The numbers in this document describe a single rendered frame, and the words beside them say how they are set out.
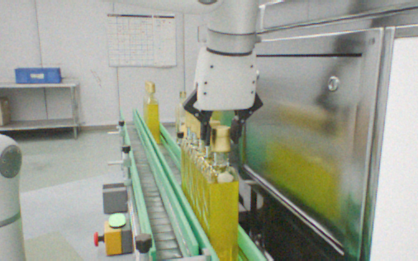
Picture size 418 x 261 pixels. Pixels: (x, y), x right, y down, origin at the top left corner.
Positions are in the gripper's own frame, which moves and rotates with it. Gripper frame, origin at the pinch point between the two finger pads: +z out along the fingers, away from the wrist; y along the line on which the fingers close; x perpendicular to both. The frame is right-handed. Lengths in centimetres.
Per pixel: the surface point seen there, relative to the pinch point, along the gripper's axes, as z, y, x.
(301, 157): 1.6, -12.5, 7.8
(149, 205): 35.0, 9.7, -25.3
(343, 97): -12.1, -12.4, 14.4
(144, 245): 12.1, 15.1, 12.8
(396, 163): -8.8, -11.9, 26.7
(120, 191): 46, 17, -49
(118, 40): 117, -5, -578
